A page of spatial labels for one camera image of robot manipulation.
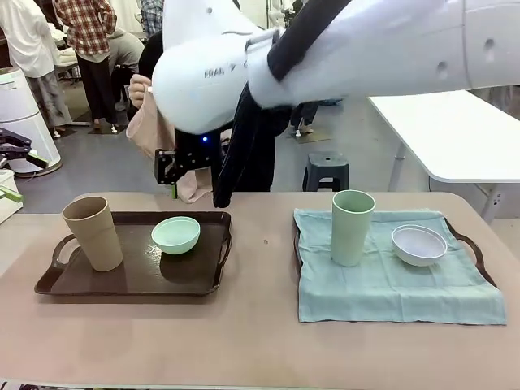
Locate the dark plastic stool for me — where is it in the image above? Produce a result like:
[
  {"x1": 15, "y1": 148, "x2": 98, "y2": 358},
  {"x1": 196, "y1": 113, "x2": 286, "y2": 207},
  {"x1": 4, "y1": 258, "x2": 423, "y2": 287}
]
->
[{"x1": 302, "y1": 151, "x2": 350, "y2": 192}]

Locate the beige cloth mat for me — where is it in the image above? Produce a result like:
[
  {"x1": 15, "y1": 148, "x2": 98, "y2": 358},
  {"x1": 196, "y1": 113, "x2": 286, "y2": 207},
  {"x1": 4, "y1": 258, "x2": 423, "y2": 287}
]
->
[{"x1": 125, "y1": 87, "x2": 215, "y2": 204}]

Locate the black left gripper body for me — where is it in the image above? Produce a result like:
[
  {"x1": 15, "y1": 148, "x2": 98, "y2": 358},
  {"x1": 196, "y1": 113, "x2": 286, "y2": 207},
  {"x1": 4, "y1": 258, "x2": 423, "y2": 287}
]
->
[{"x1": 0, "y1": 128, "x2": 33, "y2": 163}]

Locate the person in red plaid shirt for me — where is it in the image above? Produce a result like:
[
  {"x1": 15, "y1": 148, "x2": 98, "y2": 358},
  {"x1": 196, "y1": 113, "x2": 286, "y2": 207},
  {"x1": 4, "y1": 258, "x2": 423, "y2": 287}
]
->
[{"x1": 54, "y1": 0, "x2": 119, "y2": 125}]

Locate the white cylindrical air purifier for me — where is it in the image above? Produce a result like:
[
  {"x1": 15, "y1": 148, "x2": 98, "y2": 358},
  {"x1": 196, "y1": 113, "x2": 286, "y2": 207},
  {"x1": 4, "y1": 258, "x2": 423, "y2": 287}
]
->
[{"x1": 0, "y1": 67, "x2": 63, "y2": 176}]

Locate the white box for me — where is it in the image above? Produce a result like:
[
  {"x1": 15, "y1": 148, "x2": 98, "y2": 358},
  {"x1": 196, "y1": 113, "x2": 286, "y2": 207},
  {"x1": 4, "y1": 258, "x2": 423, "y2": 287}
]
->
[{"x1": 0, "y1": 168, "x2": 24, "y2": 224}]

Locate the pale green tall cup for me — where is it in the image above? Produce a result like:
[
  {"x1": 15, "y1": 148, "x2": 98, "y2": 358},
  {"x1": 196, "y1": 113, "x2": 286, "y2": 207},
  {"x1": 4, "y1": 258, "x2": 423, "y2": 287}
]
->
[{"x1": 331, "y1": 189, "x2": 376, "y2": 267}]

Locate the mint green bowl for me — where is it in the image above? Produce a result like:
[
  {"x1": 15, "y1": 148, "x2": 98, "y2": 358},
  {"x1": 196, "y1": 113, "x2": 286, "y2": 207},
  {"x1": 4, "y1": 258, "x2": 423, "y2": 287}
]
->
[{"x1": 151, "y1": 216, "x2": 202, "y2": 256}]

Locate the person in white coat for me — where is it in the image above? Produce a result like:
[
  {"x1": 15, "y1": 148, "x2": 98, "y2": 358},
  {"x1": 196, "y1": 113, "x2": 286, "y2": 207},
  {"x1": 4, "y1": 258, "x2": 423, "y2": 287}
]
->
[{"x1": 0, "y1": 0, "x2": 67, "y2": 131}]

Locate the white bowl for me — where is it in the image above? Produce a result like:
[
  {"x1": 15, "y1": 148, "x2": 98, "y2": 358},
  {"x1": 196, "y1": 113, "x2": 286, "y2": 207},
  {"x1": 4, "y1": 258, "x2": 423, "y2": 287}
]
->
[{"x1": 391, "y1": 223, "x2": 449, "y2": 267}]

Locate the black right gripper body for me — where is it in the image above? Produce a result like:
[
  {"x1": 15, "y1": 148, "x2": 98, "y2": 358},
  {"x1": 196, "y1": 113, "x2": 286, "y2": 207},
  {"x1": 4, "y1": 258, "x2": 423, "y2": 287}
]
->
[{"x1": 174, "y1": 132, "x2": 215, "y2": 170}]

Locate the person's right hand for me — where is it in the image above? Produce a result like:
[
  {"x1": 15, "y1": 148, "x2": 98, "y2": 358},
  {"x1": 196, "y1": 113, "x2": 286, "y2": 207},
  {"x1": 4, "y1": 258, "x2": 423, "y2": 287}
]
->
[{"x1": 128, "y1": 74, "x2": 154, "y2": 107}]

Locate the person in black shirt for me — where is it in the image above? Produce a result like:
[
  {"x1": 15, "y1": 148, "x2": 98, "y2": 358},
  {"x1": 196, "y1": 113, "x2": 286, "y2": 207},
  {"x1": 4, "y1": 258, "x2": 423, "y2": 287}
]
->
[{"x1": 137, "y1": 30, "x2": 278, "y2": 193}]

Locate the beige tall cup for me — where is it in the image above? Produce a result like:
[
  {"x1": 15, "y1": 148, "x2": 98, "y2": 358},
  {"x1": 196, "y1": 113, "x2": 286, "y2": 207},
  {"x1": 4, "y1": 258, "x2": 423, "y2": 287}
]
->
[{"x1": 62, "y1": 196, "x2": 124, "y2": 272}]

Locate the white table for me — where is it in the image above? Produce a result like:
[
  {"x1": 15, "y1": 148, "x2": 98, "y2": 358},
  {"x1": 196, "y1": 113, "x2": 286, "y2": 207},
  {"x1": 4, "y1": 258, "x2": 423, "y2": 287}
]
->
[{"x1": 367, "y1": 89, "x2": 520, "y2": 224}]

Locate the person in grey top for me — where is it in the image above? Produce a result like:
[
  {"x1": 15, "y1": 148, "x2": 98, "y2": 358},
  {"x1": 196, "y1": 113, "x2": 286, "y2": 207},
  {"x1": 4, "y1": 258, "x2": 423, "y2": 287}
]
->
[{"x1": 107, "y1": 30, "x2": 146, "y2": 111}]

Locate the person in blue plaid shirt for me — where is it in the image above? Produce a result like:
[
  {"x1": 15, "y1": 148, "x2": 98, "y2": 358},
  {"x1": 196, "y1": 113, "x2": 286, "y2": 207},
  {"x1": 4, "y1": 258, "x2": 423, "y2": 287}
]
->
[{"x1": 140, "y1": 0, "x2": 166, "y2": 40}]

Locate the dark brown serving tray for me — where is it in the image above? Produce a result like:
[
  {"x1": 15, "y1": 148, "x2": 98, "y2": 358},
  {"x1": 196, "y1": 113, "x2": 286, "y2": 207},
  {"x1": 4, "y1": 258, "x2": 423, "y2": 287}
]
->
[
  {"x1": 34, "y1": 210, "x2": 233, "y2": 297},
  {"x1": 292, "y1": 217, "x2": 500, "y2": 290}
]

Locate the teal cloth mat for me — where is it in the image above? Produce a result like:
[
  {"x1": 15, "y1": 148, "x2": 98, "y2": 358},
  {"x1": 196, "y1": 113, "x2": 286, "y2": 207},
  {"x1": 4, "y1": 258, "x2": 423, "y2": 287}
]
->
[{"x1": 292, "y1": 208, "x2": 508, "y2": 326}]

